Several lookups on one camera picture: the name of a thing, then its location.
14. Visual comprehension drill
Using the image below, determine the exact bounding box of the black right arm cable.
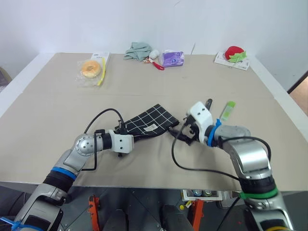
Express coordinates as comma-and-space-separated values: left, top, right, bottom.
171, 122, 272, 181

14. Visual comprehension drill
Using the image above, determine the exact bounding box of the black white grid pouch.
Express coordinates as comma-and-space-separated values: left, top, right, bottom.
122, 103, 180, 140

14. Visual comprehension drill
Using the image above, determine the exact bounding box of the white printed paper sheet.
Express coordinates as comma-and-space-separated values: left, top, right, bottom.
213, 51, 251, 71

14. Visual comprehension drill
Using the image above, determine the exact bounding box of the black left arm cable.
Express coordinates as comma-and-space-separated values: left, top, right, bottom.
80, 108, 125, 172

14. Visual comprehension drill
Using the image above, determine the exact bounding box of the white bin with cans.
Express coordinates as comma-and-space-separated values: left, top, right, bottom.
182, 189, 224, 202

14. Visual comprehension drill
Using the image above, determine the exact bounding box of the blue zip tie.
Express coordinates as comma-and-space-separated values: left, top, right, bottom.
207, 118, 222, 148

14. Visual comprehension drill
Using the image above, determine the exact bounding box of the pale green cloth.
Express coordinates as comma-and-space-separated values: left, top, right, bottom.
123, 41, 153, 62

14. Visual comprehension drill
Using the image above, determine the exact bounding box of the purple tissue packet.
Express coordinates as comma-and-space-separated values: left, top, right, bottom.
161, 49, 186, 68

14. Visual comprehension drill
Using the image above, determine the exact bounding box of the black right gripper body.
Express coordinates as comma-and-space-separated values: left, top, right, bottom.
183, 115, 202, 146

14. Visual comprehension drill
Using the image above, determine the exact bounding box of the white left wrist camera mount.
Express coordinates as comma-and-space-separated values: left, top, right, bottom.
107, 129, 135, 154

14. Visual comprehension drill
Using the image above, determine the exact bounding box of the white red small toy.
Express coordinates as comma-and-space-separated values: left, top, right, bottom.
143, 49, 166, 71

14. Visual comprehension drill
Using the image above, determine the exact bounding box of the red strawberry plush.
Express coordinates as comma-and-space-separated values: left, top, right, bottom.
224, 45, 249, 64

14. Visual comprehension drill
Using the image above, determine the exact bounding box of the green highlighter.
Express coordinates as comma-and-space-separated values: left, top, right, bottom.
219, 101, 236, 122

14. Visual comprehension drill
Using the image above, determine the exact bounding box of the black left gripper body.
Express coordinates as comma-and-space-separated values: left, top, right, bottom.
115, 119, 128, 135

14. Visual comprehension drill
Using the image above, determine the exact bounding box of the grey object at edge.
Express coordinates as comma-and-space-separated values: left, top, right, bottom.
0, 67, 12, 94

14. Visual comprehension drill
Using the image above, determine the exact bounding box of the brown wooden furniture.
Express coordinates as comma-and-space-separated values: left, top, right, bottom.
287, 70, 308, 116

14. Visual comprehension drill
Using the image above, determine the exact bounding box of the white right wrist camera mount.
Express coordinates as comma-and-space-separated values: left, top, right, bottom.
187, 101, 215, 145

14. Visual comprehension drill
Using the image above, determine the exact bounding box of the orange metal stand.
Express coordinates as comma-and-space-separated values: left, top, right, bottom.
192, 199, 205, 230
88, 194, 101, 231

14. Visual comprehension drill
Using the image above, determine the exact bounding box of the white printed card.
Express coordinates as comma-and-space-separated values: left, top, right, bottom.
91, 51, 111, 64

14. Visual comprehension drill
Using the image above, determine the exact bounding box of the toy donut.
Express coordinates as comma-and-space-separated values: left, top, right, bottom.
81, 60, 102, 78

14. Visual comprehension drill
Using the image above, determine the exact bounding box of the doughnut in plastic bag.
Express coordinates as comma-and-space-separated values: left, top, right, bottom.
76, 57, 107, 88

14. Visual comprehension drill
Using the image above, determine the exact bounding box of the dark rounded shape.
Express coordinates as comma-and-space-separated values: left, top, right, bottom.
160, 204, 194, 231

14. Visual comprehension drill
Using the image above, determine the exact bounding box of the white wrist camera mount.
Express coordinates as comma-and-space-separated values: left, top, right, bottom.
187, 101, 215, 145
107, 129, 135, 154

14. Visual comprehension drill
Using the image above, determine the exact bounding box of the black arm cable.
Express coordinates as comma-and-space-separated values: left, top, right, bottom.
171, 122, 272, 181
80, 108, 125, 172

